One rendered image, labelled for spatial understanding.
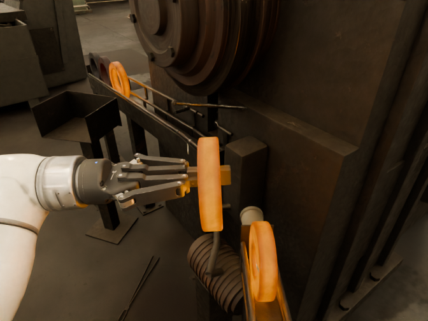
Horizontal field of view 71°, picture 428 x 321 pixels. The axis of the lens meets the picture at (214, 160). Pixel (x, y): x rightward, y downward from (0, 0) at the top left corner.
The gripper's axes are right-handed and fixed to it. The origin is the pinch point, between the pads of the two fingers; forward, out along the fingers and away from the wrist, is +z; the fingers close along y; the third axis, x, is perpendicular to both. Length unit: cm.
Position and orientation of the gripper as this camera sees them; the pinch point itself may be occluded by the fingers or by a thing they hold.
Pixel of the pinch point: (209, 175)
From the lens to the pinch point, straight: 49.4
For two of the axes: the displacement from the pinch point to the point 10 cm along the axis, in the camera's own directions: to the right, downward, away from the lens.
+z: 10.0, -0.5, -0.2
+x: -0.5, -8.3, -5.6
